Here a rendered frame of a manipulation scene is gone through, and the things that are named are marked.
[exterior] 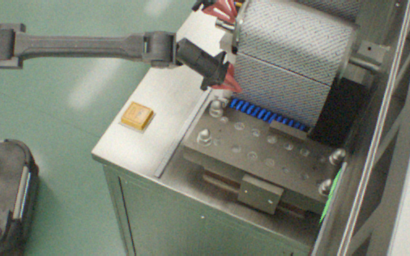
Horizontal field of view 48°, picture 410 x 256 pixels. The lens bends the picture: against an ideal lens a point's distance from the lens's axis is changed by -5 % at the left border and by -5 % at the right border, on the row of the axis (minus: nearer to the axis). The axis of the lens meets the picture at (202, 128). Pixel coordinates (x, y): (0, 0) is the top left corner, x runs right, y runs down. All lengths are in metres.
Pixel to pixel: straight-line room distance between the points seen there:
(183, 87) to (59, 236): 1.06
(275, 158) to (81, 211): 1.28
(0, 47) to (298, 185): 0.78
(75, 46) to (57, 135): 1.40
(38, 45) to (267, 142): 0.60
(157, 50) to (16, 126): 1.59
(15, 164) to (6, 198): 0.17
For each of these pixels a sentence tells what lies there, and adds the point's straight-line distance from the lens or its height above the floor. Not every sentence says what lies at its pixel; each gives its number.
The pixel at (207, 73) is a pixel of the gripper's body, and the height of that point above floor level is 1.13.
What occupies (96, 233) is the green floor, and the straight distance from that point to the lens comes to 2.21.
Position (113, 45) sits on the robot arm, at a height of 1.22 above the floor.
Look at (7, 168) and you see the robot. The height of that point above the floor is 0.24.
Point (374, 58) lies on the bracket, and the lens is 1.09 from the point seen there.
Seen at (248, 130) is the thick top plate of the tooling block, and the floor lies 1.03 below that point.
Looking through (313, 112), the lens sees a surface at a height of 1.09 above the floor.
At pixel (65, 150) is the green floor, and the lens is 2.45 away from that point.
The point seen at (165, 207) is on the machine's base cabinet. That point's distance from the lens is 1.39.
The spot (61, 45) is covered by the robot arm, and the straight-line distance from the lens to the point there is 1.16.
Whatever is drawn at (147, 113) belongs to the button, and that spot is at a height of 0.92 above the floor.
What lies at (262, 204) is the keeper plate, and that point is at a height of 0.94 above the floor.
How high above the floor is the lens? 2.01
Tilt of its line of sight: 55 degrees down
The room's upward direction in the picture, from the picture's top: 5 degrees clockwise
